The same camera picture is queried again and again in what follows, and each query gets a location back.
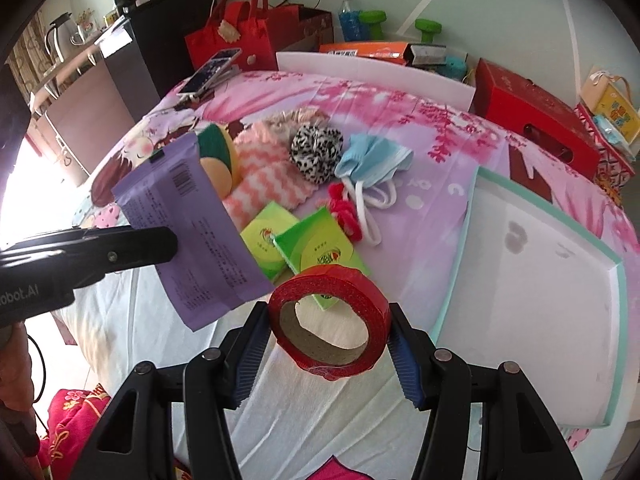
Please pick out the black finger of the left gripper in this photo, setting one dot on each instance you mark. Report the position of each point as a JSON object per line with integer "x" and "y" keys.
{"x": 89, "y": 252}

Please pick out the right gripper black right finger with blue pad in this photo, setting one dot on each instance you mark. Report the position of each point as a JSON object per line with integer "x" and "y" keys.
{"x": 519, "y": 440}

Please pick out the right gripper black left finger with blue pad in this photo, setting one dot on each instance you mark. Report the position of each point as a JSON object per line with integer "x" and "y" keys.
{"x": 133, "y": 438}

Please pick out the purple wipes packet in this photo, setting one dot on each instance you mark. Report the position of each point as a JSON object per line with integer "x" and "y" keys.
{"x": 212, "y": 272}

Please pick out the green yellow sponge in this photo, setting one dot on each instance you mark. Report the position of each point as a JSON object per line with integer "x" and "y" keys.
{"x": 219, "y": 159}

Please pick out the red tape roll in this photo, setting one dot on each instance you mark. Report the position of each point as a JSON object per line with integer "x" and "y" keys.
{"x": 313, "y": 354}

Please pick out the pink white chevron cloth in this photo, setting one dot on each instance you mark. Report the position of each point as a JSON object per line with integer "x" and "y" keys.
{"x": 267, "y": 175}

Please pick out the green tissue pack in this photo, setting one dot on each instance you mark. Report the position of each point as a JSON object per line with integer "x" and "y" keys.
{"x": 259, "y": 237}
{"x": 317, "y": 240}

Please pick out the black white leopard scrunchie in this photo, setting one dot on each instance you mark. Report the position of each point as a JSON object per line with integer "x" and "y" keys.
{"x": 316, "y": 151}

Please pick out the light blue face mask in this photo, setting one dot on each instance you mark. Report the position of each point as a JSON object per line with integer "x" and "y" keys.
{"x": 367, "y": 170}

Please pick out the pink fluffy cloth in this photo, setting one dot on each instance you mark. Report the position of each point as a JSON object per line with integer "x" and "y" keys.
{"x": 286, "y": 122}

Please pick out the person's left hand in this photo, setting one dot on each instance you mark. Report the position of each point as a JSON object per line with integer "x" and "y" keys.
{"x": 17, "y": 390}

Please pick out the red floral blanket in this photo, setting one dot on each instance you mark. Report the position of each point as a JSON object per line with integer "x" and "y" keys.
{"x": 73, "y": 414}

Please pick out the white tray teal rim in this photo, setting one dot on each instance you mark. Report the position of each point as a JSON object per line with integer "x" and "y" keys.
{"x": 533, "y": 286}

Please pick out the smartphone on stand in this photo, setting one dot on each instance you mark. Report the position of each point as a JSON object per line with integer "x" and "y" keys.
{"x": 205, "y": 77}

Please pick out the red felt tote bag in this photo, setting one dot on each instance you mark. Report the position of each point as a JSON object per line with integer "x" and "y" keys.
{"x": 235, "y": 24}

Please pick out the red patterned gift box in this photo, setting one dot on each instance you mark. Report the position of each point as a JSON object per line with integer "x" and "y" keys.
{"x": 613, "y": 170}

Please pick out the dark red paper bag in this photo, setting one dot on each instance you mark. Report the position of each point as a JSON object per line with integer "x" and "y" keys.
{"x": 294, "y": 27}

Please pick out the blue wet wipes pack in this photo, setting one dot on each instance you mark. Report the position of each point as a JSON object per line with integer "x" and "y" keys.
{"x": 611, "y": 134}

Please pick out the large red gift box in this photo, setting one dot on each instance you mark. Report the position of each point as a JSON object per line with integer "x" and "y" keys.
{"x": 521, "y": 106}

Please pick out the blue water bottle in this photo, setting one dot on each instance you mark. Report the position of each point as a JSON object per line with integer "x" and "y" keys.
{"x": 352, "y": 28}

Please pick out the yellow carry box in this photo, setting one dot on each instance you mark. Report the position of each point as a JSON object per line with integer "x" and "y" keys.
{"x": 609, "y": 95}

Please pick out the white foam board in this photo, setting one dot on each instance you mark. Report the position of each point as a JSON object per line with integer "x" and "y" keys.
{"x": 424, "y": 85}

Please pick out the green dumbbell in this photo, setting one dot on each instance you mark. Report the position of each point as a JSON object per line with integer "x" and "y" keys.
{"x": 371, "y": 22}
{"x": 428, "y": 29}

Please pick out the teal round object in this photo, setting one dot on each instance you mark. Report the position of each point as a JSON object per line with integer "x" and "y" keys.
{"x": 454, "y": 68}

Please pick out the orange cardboard box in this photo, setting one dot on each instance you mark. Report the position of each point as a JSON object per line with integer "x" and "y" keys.
{"x": 396, "y": 52}

